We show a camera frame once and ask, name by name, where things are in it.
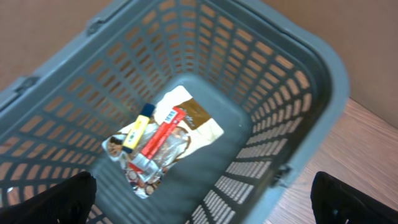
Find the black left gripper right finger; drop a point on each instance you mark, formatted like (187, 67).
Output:
(334, 201)

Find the grey plastic shopping basket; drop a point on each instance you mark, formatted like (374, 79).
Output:
(275, 89)

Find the yellow highlighter pen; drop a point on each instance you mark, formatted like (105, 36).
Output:
(138, 128)

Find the red stick snack packet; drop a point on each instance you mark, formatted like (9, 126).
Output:
(142, 161)

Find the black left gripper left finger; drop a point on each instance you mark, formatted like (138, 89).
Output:
(68, 202)

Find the beige brown snack pouch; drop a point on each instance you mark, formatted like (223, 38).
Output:
(197, 130)

